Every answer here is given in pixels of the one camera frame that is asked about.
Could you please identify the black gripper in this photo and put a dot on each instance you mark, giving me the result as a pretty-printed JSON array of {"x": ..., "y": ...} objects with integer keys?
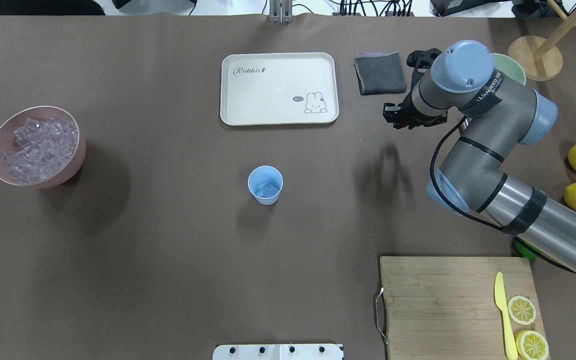
[{"x": 404, "y": 111}]

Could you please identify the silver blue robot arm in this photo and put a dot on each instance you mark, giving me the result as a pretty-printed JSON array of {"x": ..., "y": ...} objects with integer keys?
[{"x": 502, "y": 113}]

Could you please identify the light blue plastic cup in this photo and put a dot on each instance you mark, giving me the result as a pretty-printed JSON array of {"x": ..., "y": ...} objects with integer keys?
[{"x": 261, "y": 175}]

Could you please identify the clear ice cubes pile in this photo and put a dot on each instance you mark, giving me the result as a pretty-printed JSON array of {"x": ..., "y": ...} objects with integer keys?
[{"x": 40, "y": 150}]

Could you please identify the grey folded cloth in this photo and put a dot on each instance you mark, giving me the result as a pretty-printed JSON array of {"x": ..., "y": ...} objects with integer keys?
[{"x": 380, "y": 74}]

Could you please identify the mint green bowl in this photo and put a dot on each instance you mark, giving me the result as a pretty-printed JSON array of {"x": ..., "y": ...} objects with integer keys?
[{"x": 511, "y": 68}]

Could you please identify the cream rabbit tray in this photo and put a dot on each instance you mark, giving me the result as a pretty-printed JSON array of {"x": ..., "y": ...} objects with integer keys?
[{"x": 292, "y": 88}]

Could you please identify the green lime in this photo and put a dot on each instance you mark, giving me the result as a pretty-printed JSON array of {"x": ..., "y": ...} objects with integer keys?
[{"x": 526, "y": 250}]

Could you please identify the wooden cutting board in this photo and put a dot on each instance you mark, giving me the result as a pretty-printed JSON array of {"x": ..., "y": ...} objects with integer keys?
[{"x": 443, "y": 307}]

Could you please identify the lemon slice upper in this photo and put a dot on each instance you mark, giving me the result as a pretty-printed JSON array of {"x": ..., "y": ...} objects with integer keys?
[{"x": 522, "y": 310}]

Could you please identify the lemon slice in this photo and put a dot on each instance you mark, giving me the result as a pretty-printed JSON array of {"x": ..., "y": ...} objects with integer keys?
[
  {"x": 532, "y": 345},
  {"x": 522, "y": 310}
]

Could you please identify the yellow plastic knife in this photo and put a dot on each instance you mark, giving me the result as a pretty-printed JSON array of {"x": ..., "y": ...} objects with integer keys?
[{"x": 499, "y": 294}]

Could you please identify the lemon slice lower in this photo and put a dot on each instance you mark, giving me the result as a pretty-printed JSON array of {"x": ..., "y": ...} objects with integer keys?
[{"x": 532, "y": 345}]

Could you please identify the pink bowl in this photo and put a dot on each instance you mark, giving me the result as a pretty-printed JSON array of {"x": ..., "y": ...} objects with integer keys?
[{"x": 41, "y": 112}]

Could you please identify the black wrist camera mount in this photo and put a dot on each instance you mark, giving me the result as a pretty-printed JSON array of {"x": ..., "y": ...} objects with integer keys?
[{"x": 420, "y": 60}]

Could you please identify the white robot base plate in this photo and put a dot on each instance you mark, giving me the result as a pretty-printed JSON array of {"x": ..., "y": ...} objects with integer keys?
[{"x": 285, "y": 351}]

